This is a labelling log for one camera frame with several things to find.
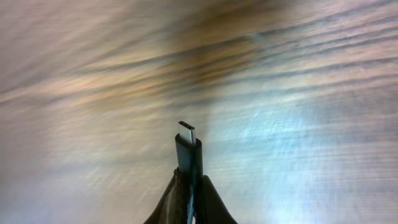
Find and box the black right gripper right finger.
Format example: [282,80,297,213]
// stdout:
[194,175,237,224]

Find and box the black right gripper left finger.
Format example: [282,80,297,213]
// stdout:
[144,168,190,224]

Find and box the black USB-C charging cable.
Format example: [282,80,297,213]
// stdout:
[174,120,205,224]

